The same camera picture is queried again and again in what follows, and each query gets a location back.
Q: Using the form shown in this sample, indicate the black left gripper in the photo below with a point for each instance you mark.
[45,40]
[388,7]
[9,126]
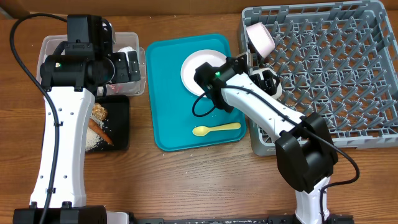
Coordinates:
[123,74]

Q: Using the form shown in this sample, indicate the white bowl with rice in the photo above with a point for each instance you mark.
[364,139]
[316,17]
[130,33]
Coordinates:
[268,81]

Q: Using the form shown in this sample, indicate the white napkin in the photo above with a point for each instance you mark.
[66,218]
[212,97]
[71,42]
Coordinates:
[126,50]

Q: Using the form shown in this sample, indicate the red snack wrapper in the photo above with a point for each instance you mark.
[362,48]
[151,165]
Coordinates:
[114,89]

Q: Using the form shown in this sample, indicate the pink bowl with food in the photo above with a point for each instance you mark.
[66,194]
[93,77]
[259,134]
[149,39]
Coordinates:
[261,39]

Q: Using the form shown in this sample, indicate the white round plate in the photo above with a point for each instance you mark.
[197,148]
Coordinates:
[193,61]

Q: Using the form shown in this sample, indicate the orange carrot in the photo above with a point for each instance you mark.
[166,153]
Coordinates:
[98,130]

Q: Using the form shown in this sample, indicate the yellow plastic spoon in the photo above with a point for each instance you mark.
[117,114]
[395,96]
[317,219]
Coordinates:
[204,130]

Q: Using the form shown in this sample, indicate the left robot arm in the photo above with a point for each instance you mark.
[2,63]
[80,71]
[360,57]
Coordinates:
[69,79]

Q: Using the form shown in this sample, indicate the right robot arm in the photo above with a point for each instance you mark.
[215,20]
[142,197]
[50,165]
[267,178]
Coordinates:
[304,148]

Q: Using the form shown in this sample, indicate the black waste tray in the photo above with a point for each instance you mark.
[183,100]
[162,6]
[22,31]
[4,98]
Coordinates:
[116,124]

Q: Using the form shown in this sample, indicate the grey dishwasher rack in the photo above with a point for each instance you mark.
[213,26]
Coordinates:
[337,59]

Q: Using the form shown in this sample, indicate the clear plastic bin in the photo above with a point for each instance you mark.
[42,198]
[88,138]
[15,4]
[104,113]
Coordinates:
[123,39]

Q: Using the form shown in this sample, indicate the brown food clump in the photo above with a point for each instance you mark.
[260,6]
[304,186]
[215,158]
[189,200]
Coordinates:
[99,112]

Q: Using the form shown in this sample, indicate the teal plastic tray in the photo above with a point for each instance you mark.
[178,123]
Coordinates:
[176,111]

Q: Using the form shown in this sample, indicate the pile of rice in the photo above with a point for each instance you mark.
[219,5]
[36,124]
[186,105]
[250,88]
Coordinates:
[93,140]

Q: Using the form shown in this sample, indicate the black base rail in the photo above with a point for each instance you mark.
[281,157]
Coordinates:
[280,219]

